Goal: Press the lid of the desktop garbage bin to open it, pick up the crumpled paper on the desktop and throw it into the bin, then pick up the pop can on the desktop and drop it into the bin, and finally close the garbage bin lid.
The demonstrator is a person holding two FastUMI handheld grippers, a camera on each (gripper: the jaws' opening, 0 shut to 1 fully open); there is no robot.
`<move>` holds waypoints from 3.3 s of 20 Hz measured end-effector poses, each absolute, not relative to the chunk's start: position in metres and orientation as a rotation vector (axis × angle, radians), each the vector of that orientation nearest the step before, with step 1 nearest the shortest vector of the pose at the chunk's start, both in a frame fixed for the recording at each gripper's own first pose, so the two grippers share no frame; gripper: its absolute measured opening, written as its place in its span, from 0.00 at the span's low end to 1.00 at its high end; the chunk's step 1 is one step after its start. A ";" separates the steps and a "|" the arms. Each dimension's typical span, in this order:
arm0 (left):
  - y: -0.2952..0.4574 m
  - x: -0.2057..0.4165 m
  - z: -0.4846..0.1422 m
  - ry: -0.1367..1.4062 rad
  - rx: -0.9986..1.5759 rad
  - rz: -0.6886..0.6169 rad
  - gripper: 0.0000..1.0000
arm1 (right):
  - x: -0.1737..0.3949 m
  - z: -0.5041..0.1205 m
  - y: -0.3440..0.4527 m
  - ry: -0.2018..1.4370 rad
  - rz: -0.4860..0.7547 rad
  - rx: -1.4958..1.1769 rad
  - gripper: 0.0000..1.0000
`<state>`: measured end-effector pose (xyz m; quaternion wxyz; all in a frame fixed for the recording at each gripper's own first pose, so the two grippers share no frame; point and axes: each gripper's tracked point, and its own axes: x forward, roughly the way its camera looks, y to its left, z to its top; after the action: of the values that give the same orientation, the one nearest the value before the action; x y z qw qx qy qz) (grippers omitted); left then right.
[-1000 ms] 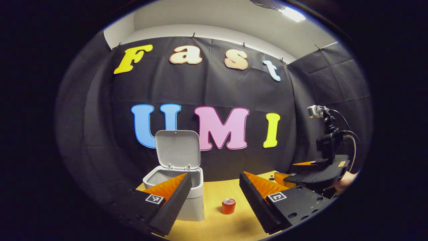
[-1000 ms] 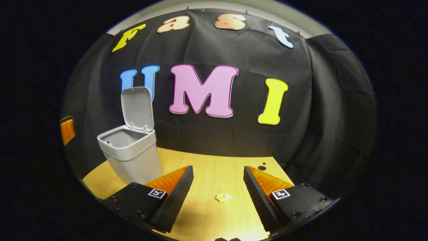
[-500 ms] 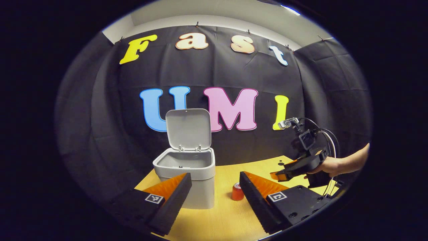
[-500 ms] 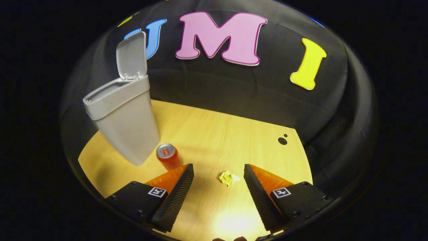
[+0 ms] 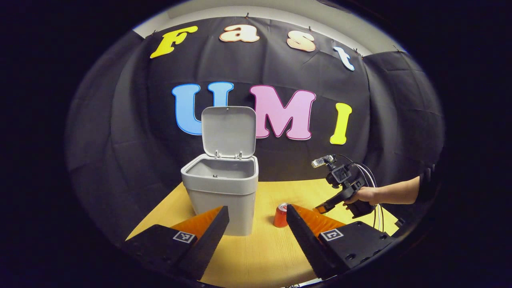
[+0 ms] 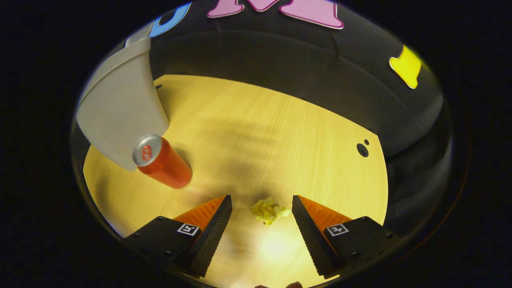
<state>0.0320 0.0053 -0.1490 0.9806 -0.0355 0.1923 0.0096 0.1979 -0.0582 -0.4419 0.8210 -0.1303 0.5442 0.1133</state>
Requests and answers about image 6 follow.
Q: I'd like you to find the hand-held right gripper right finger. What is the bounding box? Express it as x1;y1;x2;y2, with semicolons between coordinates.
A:
292;195;400;280

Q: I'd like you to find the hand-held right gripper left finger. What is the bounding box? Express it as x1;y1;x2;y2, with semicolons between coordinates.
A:
122;195;233;278

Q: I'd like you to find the yellow paper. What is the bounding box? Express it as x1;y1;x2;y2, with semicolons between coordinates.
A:
251;197;291;226

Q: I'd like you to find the red pop can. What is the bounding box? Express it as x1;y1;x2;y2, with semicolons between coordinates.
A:
132;134;192;189

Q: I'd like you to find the white desktop garbage bin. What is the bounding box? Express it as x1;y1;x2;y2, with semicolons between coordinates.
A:
76;22;170;172

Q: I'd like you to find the wooden desktop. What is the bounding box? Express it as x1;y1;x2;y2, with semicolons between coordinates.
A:
83;74;389;288

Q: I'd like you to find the black backdrop cloth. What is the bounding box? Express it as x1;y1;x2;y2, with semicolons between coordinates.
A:
72;0;454;240

